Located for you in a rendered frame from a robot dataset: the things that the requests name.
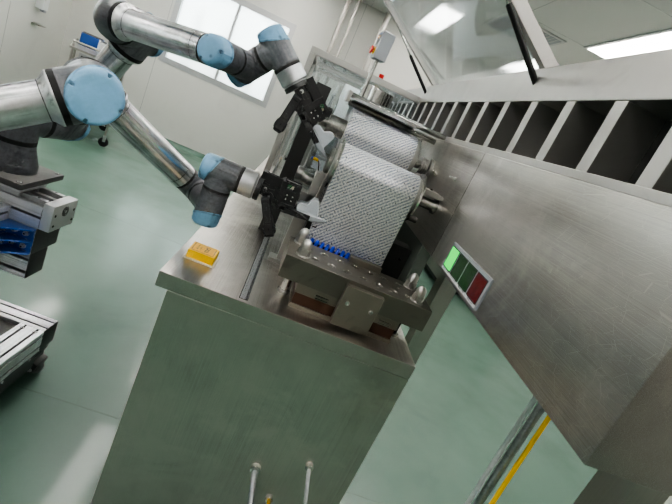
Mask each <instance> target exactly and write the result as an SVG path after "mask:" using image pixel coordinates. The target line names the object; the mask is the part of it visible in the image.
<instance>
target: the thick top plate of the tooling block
mask: <svg viewBox="0 0 672 504"><path fill-rule="evenodd" d="M294 239H295V237H292V236H290V238H289V241H288V243H287V245H286V248H285V250H284V252H283V255H282V259H281V263H280V267H279V272H278V276H281V277H284V278H286V279H289V280H291V281H294V282H296V283H299V284H301V285H304V286H306V287H309V288H312V289H314V290H317V291H319V292H322V293H324V294H327V295H329V296H332V297H335V298H337V299H340V297H341V295H342V293H343V290H344V288H345V286H346V284H347V283H350V284H352V285H355V286H357V287H360V288H362V289H365V290H367V291H370V292H372V293H375V294H377V295H380V296H382V297H384V302H383V304H382V306H381V308H380V310H379V312H378V315H380V316H383V317H386V318H388V319H391V320H393V321H396V322H398V323H401V324H403V325H406V326H408V327H411V328H414V329H416V330H419V331H421V332H422V331H423V329H424V327H425V325H426V323H427V322H428V320H429V318H430V316H431V314H432V311H431V309H430V307H429V305H428V303H427V302H426V300H425V299H424V301H423V302H422V303H423V304H422V305H418V304H416V303H414V302H413V301H411V300H410V297H411V296H412V295H413V293H414V292H415V291H416V289H417V287H416V288H415V291H412V290H410V289H408V288H406V287H405V286H404V285H403V284H404V283H405V282H402V281H400V280H397V279H395V278H393V277H390V276H388V275H385V274H383V273H380V274H377V273H375V272H372V271H370V270H367V269H365V268H362V267H360V266H357V265H355V264H353V263H350V262H348V259H346V258H344V257H341V256H339V255H336V254H334V253H331V252H329V251H327V250H324V249H322V248H319V247H317V246H314V245H312V249H311V250H312V252H311V254H310V256H309V257H310V258H309V259H304V258H301V257H299V256H298V255H297V254H296V251H297V250H298V248H299V246H301V245H299V244H297V243H296V242H294Z"/></svg>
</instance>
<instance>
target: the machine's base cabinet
mask: <svg viewBox="0 0 672 504"><path fill-rule="evenodd" d="M407 382H408V379H406V378H404V377H401V376H398V375H396V374H393V373H390V372H388V371H385V370H382V369H380V368H377V367H374V366H371V365H369V364H366V363H363V362H361V361H358V360H355V359H353V358H350V357H347V356H345V355H342V354H339V353H337V352H334V351H331V350H328V349H326V348H323V347H320V346H318V345H315V344H312V343H310V342H307V341H304V340H302V339H299V338H296V337H293V336H291V335H288V334H285V333H283V332H280V331H277V330H275V329H272V328H269V327H267V326H264V325H261V324H259V323H256V322H253V321H250V320H248V319H245V318H242V317H240V316H237V315H234V314H232V313H229V312H226V311H224V310H221V309H218V308H216V307H213V306H210V305H207V304H205V303H202V302H199V301H197V300H194V299H191V298H189V297H186V296H183V295H181V294H178V293H175V292H172V291H170V290H167V291H166V294H165V297H164V300H163V302H162V305H161V308H160V311H159V314H158V316H157V319H156V322H155V325H154V328H153V330H152V333H151V336H150V339H149V341H148V344H147V347H146V350H145V353H144V355H143V358H142V361H141V364H140V367H139V369H138V372H137V375H136V378H135V381H134V383H133V386H132V389H131V392H130V395H129V397H128V400H127V403H126V406H125V409H124V411H123V414H122V417H121V420H120V423H119V425H118V428H117V431H116V434H115V437H114V439H113V442H112V445H111V448H110V451H109V453H108V456H107V459H106V462H105V465H104V467H103V470H102V473H101V476H100V478H99V481H98V484H97V487H96V490H95V492H94V495H93V498H92V501H91V504H247V500H248V492H249V485H250V478H251V473H250V466H251V465H252V464H253V463H258V464H260V465H261V472H260V473H259V474H258V475H257V481H256V488H255V496H254V504H267V503H266V502H265V497H266V495H267V494H272V495H273V501H272V503H270V504H303V500H304V492H305V483H306V473H307V471H306V470H305V464H306V463H307V462H312V463H313V464H314V469H313V471H312V472H311V473H310V483H309V492H308V501H307V504H339V503H340V502H341V500H342V498H343V496H344V494H345V493H346V491H347V489H348V487H349V485H350V484H351V482H352V480H353V478H354V477H355V475H356V473H357V471H358V469H359V468H360V466H361V464H362V462H363V460H364V459H365V457H366V455H367V453H368V452H369V450H370V448H371V446H372V444H373V443H374V441H375V439H376V437H377V435H378V434H379V432H380V430H381V428H382V427H383V425H384V423H385V421H386V419H387V418H388V416H389V414H390V412H391V410H392V409H393V407H394V405H395V403H396V401H397V400H398V398H399V396H400V394H401V393H402V391H403V389H404V387H405V385H406V384H407Z"/></svg>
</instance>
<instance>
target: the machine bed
mask: <svg viewBox="0 0 672 504"><path fill-rule="evenodd" d="M261 197H262V195H261V194H259V196H258V198H257V200H254V199H252V197H251V198H247V197H244V196H242V195H240V194H237V193H235V192H234V193H233V194H232V195H231V196H230V197H229V198H228V200H227V203H226V205H225V208H224V211H223V214H222V217H221V219H220V221H219V223H218V225H217V226H216V227H215V228H207V227H203V226H201V228H200V229H199V230H198V231H197V232H196V233H195V234H194V235H193V236H192V237H191V238H190V239H189V240H188V241H187V242H186V243H185V244H184V245H183V246H182V248H181V249H180V250H179V251H178V252H177V253H176V254H175V255H174V256H173V257H172V258H171V259H170V260H169V261H168V262H167V263H166V264H165V265H164V266H163V267H162V269H161V270H160V271H159V273H158V276H157V279H156V282H155V285H156V286H159V287H162V288H164V289H167V290H170V291H172V292H175V293H178V294H181V295H183V296H186V297H189V298H191V299H194V300H197V301H199V302H202V303H205V304H207V305H210V306H213V307H216V308H218V309H221V310H224V311H226V312H229V313H232V314H234V315H237V316H240V317H242V318H245V319H248V320H250V321H253V322H256V323H259V324H261V325H264V326H267V327H269V328H272V329H275V330H277V331H280V332H283V333H285V334H288V335H291V336H293V337H296V338H299V339H302V340H304V341H307V342H310V343H312V344H315V345H318V346H320V347H323V348H326V349H328V350H331V351H334V352H337V353H339V354H342V355H345V356H347V357H350V358H353V359H355V360H358V361H361V362H363V363H366V364H369V365H371V366H374V367H377V368H380V369H382V370H385V371H388V372H390V373H393V374H396V375H398V376H401V377H404V378H406V379H409V378H410V376H411V375H412V373H413V371H414V369H415V364H414V361H413V359H412V356H411V353H410V350H409V348H408V345H407V342H406V340H405V337H404V334H403V331H402V329H401V326H400V327H399V329H398V331H397V333H398V336H397V337H392V336H391V338H390V340H391V341H390V343H389V344H387V343H385V342H382V341H379V340H377V339H374V338H371V337H369V336H366V337H365V336H363V335H360V334H358V333H355V332H352V331H350V330H347V329H344V328H342V327H339V326H337V325H334V324H331V323H330V321H327V320H324V319H322V318H319V317H317V316H314V315H311V314H309V313H306V312H304V311H301V310H298V309H296V308H293V307H290V306H288V303H289V296H290V292H289V294H288V295H284V294H281V293H279V292H278V291H277V288H278V286H281V284H282V282H283V279H284V278H283V277H281V276H278V272H279V267H280V264H277V263H275V262H272V261H270V260H268V256H269V254H270V252H273V253H276V254H278V251H279V249H280V247H281V244H282V242H283V239H284V237H285V235H286V232H287V230H288V228H289V225H290V223H291V221H292V218H293V216H292V215H289V214H285V213H283V212H280V214H279V217H278V219H277V222H276V224H275V227H276V233H275V234H274V237H270V240H269V243H268V246H267V248H266V251H265V254H264V257H263V260H262V262H261V265H260V268H259V271H258V273H257V276H256V279H255V282H254V285H253V287H252V290H251V293H250V296H249V299H248V301H246V300H244V299H241V298H239V296H240V294H241V291H242V289H243V286H244V284H245V281H246V279H247V277H248V274H249V272H250V269H251V267H252V264H253V262H254V260H255V257H256V255H257V252H258V250H259V247H260V245H261V242H262V240H263V238H264V235H265V234H264V232H263V231H262V230H259V229H258V228H259V226H260V223H261V221H262V218H263V214H262V205H261ZM195 241H196V242H199V243H202V244H204V245H207V246H209V247H212V248H214V249H217V250H219V251H220V252H219V254H218V257H220V259H219V260H218V262H217V263H216V265H215V266H214V268H210V267H208V266H205V265H203V264H200V263H197V262H195V261H192V260H190V259H187V258H184V257H182V256H183V255H184V253H185V252H186V251H187V250H188V249H189V248H190V246H191V245H192V244H193V243H194V242H195Z"/></svg>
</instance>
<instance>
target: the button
mask: <svg viewBox="0 0 672 504"><path fill-rule="evenodd" d="M219 252H220V251H219V250H217V249H214V248H212V247H209V246H207V245H204V244H202V243H199V242H196V241H195V242H194V243H193V244H192V245H191V246H190V248H189V249H188V251H187V253H186V256H187V257H190V258H192V259H195V260H198V261H200V262H203V263H205V264H208V265H211V266H212V265H213V263H214V262H215V260H216V259H217V257H218V254H219Z"/></svg>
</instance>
